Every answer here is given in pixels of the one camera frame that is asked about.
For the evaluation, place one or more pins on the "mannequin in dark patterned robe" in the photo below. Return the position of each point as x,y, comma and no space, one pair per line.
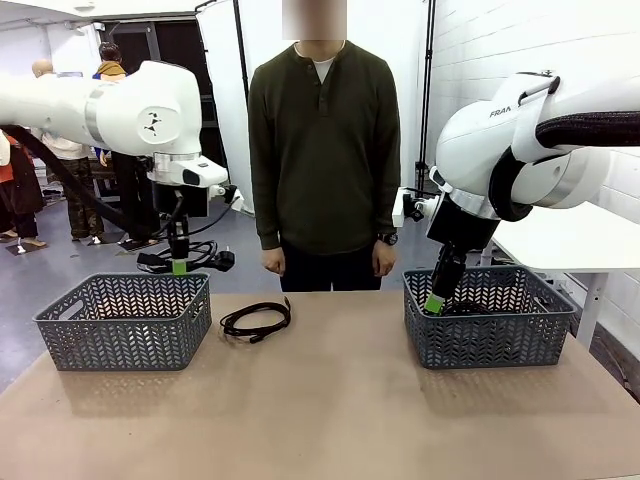
22,190

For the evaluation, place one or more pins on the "black wrist watch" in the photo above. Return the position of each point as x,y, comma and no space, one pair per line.
387,238

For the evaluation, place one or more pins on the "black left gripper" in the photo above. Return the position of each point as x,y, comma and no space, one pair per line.
179,227

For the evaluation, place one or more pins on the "grey perforated plastic basket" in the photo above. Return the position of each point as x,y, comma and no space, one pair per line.
125,345
490,345

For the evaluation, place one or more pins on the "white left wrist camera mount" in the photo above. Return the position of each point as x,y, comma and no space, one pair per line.
199,202

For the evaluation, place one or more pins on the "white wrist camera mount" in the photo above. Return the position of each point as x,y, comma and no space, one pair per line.
400,207
199,202

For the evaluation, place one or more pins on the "person's right forearm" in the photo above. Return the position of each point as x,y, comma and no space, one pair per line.
267,210

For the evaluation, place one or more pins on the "person in olive sweater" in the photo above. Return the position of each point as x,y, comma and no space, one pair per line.
320,150

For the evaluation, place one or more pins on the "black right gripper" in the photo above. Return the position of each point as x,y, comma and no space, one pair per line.
462,225

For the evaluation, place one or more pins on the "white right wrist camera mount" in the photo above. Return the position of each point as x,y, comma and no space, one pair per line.
400,207

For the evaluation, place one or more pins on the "black backdrop stand pole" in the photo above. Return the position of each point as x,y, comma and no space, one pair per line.
428,50
241,50

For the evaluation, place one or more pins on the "person's left hand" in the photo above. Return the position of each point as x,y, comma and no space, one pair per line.
386,260

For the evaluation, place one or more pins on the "person's left forearm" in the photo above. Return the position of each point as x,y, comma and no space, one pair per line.
387,205

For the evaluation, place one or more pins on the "person's right hand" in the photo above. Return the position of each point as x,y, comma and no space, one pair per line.
274,261

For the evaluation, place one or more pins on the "large white table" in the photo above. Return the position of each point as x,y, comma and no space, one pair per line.
550,245

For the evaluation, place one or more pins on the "bald mannequin in white sweater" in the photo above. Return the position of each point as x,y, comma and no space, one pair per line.
80,200

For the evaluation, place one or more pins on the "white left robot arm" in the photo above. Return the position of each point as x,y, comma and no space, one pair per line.
140,115

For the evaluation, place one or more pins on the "white photo backdrop screen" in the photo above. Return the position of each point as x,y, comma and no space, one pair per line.
225,75

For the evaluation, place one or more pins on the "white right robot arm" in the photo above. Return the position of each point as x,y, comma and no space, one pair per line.
475,145

